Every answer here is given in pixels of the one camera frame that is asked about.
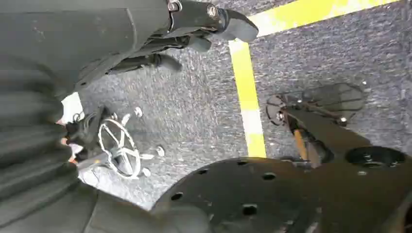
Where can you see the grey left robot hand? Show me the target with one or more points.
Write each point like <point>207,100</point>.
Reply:
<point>80,29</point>

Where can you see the ribbed grey left arm sleeve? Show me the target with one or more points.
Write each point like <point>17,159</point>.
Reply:
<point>29,135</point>

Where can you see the chrome swivel stool base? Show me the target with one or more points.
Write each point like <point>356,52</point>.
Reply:
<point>120,151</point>

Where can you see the yellow floor tape strip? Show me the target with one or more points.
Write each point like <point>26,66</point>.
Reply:
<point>309,13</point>

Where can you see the black robot leg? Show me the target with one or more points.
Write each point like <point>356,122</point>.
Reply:
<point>289,196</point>

